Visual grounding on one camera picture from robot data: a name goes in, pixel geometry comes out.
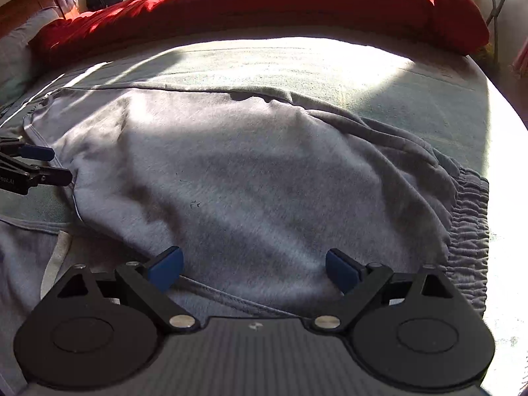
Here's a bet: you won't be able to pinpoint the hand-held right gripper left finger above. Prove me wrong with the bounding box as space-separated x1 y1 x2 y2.
53 246 199 331

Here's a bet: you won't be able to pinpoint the yellow plastic bag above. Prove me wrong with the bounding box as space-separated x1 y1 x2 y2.
472 43 496 65

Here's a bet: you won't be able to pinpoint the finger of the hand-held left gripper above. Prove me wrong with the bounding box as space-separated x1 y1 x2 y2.
0 137 55 161
0 153 73 186

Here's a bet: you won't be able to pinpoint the grey plaid pillow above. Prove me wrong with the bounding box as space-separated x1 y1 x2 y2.
0 6 62 104

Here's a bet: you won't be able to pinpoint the red duvet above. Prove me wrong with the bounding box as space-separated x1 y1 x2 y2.
31 0 490 64

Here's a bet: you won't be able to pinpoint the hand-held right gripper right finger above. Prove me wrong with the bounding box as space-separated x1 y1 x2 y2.
312 248 465 331

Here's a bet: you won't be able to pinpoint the bed with green checked sheet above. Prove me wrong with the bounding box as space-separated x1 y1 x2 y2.
0 35 528 396

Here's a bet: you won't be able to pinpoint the grey sweatpants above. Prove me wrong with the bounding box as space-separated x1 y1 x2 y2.
0 86 489 396

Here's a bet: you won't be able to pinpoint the metal clothes drying rack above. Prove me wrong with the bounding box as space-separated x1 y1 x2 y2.
484 0 516 64

